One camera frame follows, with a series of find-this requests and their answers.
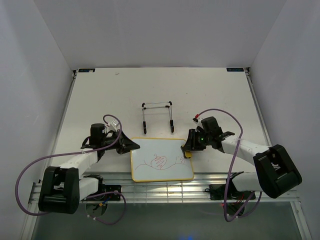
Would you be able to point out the blue label corner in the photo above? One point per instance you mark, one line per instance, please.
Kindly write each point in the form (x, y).
(235, 69)
(86, 70)

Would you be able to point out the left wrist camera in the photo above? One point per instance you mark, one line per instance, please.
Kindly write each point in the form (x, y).
(113, 125)

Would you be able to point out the aluminium table frame rail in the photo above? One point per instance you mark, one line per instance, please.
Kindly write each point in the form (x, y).
(190, 191)

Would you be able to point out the blue label right corner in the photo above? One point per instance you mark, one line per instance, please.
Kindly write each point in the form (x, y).
(235, 69)

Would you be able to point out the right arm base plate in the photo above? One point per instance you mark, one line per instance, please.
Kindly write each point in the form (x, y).
(217, 192)

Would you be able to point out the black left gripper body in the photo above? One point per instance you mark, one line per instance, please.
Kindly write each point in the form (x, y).
(109, 141)

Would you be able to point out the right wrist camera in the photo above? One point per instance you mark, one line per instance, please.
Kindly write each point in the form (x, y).
(197, 120)

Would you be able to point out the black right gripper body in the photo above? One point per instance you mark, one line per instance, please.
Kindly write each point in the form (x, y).
(202, 138)

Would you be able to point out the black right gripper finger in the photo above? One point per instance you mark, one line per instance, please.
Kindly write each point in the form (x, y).
(189, 142)
(198, 148)

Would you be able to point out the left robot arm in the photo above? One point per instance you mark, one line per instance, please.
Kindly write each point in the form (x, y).
(64, 186)

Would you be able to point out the black wire whiteboard stand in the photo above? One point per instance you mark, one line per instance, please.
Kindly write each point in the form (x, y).
(157, 109)

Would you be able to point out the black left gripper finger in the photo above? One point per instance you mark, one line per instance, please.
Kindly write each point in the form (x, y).
(127, 149)
(126, 141)

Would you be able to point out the blue label left corner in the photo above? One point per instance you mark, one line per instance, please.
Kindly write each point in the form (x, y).
(86, 70)

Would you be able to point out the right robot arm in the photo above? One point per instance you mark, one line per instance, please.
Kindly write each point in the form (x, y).
(275, 172)

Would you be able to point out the yellow bone-shaped eraser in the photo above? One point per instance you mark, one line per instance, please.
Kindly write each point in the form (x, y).
(187, 154)

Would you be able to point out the yellow-framed whiteboard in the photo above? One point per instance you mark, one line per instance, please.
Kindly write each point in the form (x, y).
(160, 160)

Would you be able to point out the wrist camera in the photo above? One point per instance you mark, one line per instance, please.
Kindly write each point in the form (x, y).
(197, 120)
(113, 125)

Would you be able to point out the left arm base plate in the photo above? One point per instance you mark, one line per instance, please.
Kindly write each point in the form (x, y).
(106, 193)

